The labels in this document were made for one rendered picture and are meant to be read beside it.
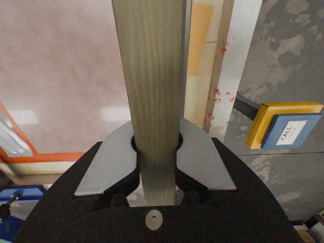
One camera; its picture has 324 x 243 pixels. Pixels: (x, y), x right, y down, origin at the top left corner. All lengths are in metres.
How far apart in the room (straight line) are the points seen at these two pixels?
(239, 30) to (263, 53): 1.28
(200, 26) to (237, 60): 0.08
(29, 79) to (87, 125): 0.13
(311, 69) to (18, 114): 2.00
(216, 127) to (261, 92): 1.37
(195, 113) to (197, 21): 0.17
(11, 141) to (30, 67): 0.22
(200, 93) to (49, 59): 0.29
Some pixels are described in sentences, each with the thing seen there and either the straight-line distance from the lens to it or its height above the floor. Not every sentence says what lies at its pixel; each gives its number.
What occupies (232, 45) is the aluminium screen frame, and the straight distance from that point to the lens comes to 0.24.
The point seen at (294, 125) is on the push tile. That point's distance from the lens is 0.42.
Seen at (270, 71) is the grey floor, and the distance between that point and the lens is 1.60.
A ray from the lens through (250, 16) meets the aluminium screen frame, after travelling 0.25.
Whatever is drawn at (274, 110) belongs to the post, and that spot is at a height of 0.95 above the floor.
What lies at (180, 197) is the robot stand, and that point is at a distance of 0.86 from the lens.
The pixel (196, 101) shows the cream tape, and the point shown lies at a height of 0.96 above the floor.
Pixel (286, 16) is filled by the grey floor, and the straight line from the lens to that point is 1.59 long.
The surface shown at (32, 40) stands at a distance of 0.33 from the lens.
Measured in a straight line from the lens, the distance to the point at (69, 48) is 0.29.
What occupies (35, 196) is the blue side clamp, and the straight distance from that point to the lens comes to 0.55.
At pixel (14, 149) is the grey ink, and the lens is 0.49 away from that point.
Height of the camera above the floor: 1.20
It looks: 61 degrees down
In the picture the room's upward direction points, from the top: 178 degrees clockwise
